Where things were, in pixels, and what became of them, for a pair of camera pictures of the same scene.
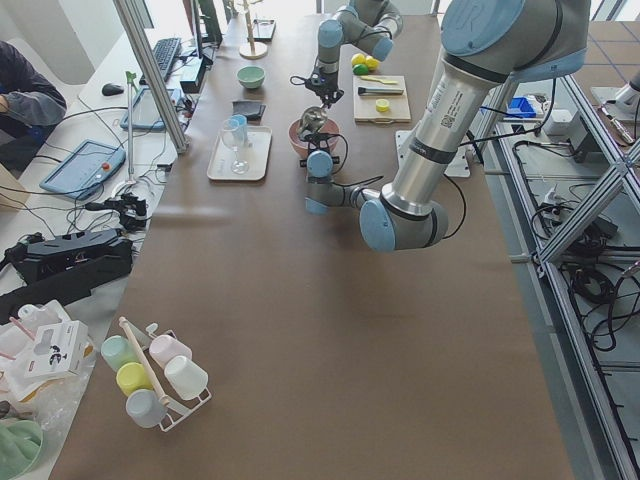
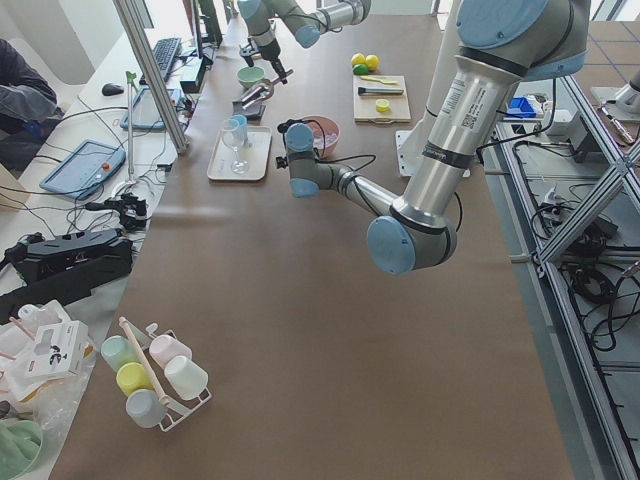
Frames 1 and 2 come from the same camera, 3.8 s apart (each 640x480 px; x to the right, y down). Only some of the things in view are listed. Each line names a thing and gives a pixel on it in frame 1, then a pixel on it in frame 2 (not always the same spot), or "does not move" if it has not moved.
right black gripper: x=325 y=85 -> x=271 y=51
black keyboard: x=165 y=52 does not move
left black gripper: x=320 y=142 -> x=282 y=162
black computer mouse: x=110 y=89 does not move
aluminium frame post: x=153 y=66 does not move
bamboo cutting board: x=380 y=99 does not move
